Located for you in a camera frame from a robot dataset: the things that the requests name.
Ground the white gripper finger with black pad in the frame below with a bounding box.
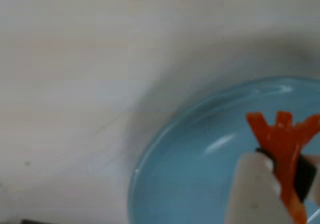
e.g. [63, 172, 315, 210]
[294, 154, 320, 203]
[223, 147, 294, 224]

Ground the orange plastic fork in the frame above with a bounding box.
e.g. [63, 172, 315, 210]
[245, 111, 320, 224]

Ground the blue dish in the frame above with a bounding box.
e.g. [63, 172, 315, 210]
[127, 76, 320, 224]

